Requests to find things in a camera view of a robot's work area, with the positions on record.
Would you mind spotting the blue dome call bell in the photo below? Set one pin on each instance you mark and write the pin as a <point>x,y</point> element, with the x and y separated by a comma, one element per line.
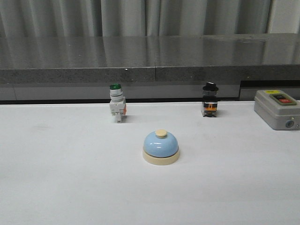
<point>160,148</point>

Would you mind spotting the grey stone counter ledge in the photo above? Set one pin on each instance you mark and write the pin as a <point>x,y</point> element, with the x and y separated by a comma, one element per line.
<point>170,68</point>

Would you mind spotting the grey push button box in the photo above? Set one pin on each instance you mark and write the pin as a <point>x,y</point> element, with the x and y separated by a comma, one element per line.
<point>279,110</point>

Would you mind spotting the grey pleated curtain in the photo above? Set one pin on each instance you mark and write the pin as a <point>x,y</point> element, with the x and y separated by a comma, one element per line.
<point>112,18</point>

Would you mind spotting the green pilot light switch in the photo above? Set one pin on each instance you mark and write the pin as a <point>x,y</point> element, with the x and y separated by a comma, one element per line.
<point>117,104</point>

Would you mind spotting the black selector switch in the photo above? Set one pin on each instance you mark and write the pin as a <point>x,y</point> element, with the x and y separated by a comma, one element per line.
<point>210,103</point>

